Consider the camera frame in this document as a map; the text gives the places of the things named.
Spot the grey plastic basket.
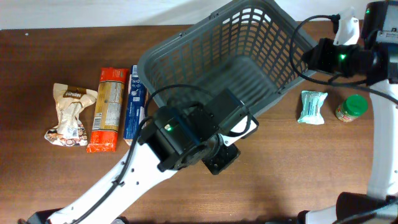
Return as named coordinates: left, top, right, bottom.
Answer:
left=137, top=1, right=316, bottom=116

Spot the blue cardboard box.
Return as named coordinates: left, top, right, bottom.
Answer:
left=123, top=65, right=147, bottom=146

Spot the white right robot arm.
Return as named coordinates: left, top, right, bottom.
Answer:
left=297, top=1, right=397, bottom=223

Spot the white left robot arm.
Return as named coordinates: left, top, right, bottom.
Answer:
left=26, top=89, right=259, bottom=223

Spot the light green tissue packet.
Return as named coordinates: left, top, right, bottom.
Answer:
left=297, top=90, right=328, bottom=125

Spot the green lid jar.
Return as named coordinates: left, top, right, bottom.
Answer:
left=335, top=95, right=368, bottom=123

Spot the orange spaghetti package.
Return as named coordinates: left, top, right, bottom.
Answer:
left=86, top=68, right=129, bottom=153

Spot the beige crumpled snack bag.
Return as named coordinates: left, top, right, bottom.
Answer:
left=44, top=83, right=98, bottom=147

